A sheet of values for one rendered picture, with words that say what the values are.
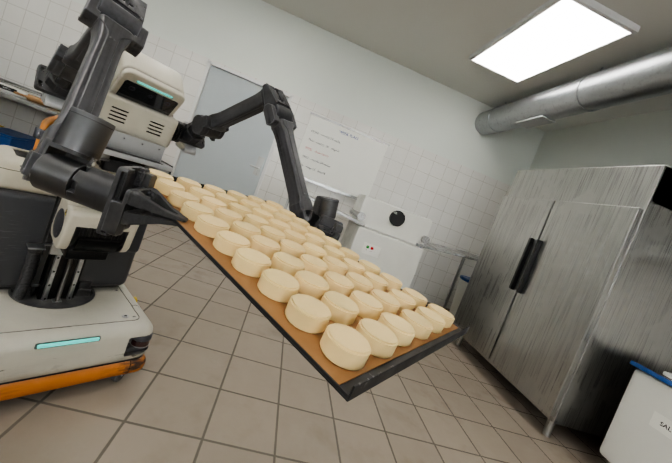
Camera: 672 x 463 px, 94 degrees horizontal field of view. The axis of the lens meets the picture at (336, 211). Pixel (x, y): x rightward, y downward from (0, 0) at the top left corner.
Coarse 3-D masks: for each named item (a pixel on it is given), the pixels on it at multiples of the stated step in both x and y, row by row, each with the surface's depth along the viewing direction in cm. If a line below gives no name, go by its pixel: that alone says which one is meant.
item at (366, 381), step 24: (192, 240) 43; (216, 264) 39; (240, 288) 36; (264, 312) 33; (288, 336) 30; (456, 336) 51; (312, 360) 28; (408, 360) 35; (336, 384) 27; (360, 384) 26
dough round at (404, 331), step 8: (384, 312) 43; (384, 320) 40; (392, 320) 41; (400, 320) 42; (392, 328) 39; (400, 328) 40; (408, 328) 41; (400, 336) 39; (408, 336) 39; (400, 344) 39; (408, 344) 40
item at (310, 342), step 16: (176, 208) 52; (192, 224) 49; (208, 240) 45; (224, 256) 42; (240, 272) 40; (256, 288) 37; (272, 304) 35; (304, 336) 32; (320, 336) 33; (432, 336) 48; (320, 352) 30; (400, 352) 38; (336, 368) 29; (368, 368) 31
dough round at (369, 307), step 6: (354, 294) 44; (360, 294) 45; (366, 294) 47; (354, 300) 43; (360, 300) 43; (366, 300) 44; (372, 300) 45; (360, 306) 43; (366, 306) 42; (372, 306) 43; (378, 306) 44; (360, 312) 43; (366, 312) 43; (372, 312) 43; (378, 312) 43; (372, 318) 43; (378, 318) 44
